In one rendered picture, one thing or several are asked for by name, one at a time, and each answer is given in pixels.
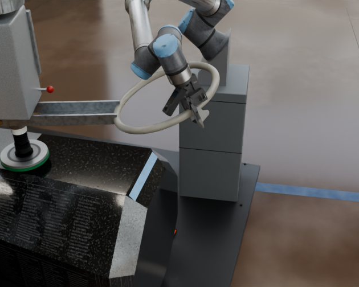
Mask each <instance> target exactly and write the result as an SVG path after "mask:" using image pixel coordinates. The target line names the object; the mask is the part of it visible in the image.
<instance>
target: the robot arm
mask: <svg viewBox="0 0 359 287"><path fill-rule="evenodd" d="M178 1H181V2H183V3H185V4H187V5H190V6H192V7H195V8H196V9H194V8H190V9H189V10H188V11H187V13H186V14H185V15H184V16H183V18H182V19H181V21H180V22H179V24H178V28H177V27H176V26H174V25H170V24H168V25H165V26H163V27H161V28H160V30H159V32H158V35H157V36H156V37H155V39H154V40H153V35H152V30H151V26H150V20H149V15H148V11H149V8H150V2H151V0H125V9H126V11H127V13H128V14H129V17H130V26H131V30H132V39H133V46H134V61H133V62H132V64H131V65H130V67H131V69H132V71H133V72H134V73H135V74H136V75H137V76H138V77H140V78H141V79H144V80H147V79H148V78H150V77H151V76H152V75H153V74H154V73H155V72H156V70H158V69H159V68H160V66H162V68H163V70H164V72H165V74H166V76H167V78H168V80H169V82H170V84H171V85H174V86H175V90H174V91H173V93H172V95H171V96H170V98H169V99H168V101H167V103H166V105H165V106H164V108H163V110H162V111H163V112H164V113H165V114H166V115H168V116H172V114H173V113H174V111H175V109H176V107H177V106H178V104H179V103H180V102H181V104H182V106H183V108H184V110H187V109H190V110H192V111H191V113H192V116H190V117H189V118H190V119H191V121H192V122H194V123H198V126H200V127H202V128H204V124H203V121H204V120H205V118H206V117H207V116H208V115H209V111H208V110H202V109H201V108H200V107H199V106H197V105H198V104H200V103H202V102H204V101H206V100H207V99H208V98H207V96H206V94H205V91H204V89H203V88H202V87H201V86H200V84H199V82H198V79H197V77H196V75H195V74H194V73H192V72H191V69H190V67H189V65H188V63H187V61H186V59H185V56H184V54H183V52H182V35H181V33H182V34H183V35H184V36H185V37H186V38H188V39H189V40H190V41H191V42H192V43H193V44H194V45H195V46H196V47H197V48H198V49H199V50H200V52H201V54H202V56H203V57H204V59H206V60H207V61H208V60H210V59H212V58H213V57H214V56H215V55H216V54H217V53H218V52H219V51H220V50H221V49H222V48H223V46H224V45H225V44H226V42H227V40H228V38H229V37H228V36H227V35H226V34H224V33H222V32H220V31H217V30H216V29H215V28H214V27H215V25H216V24H217V23H218V22H219V21H220V20H221V19H222V18H223V17H224V16H225V15H226V14H227V13H228V12H229V11H230V10H231V9H232V8H233V7H234V2H233V0H178Z"/></svg>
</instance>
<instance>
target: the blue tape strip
mask: <svg viewBox="0 0 359 287"><path fill-rule="evenodd" d="M157 158H158V157H157V156H156V155H155V154H154V153H153V152H152V153H151V155H150V157H149V159H148V161H147V163H146V165H145V166H144V168H143V170H142V172H141V174H140V176H139V178H138V180H137V182H136V183H135V185H134V187H133V189H132V190H131V192H130V194H129V196H130V197H131V198H132V199H133V200H134V201H136V199H137V197H138V195H139V193H140V191H141V189H142V187H143V185H144V183H145V181H146V179H147V177H148V175H149V173H150V171H151V169H152V167H153V165H154V163H155V161H156V160H157Z"/></svg>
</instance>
